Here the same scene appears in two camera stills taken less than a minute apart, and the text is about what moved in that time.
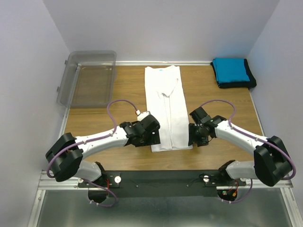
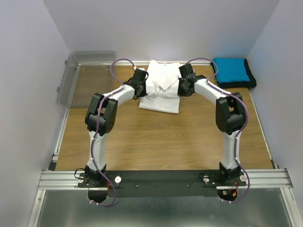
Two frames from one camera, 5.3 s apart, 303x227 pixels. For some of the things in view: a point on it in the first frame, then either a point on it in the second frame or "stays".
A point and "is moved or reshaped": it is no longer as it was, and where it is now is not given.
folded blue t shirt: (230, 70) stays
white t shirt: (165, 100) is moved or reshaped
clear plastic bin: (88, 79) stays
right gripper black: (191, 136) → (180, 92)
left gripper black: (154, 138) → (143, 93)
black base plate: (181, 183) stays
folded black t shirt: (247, 84) stays
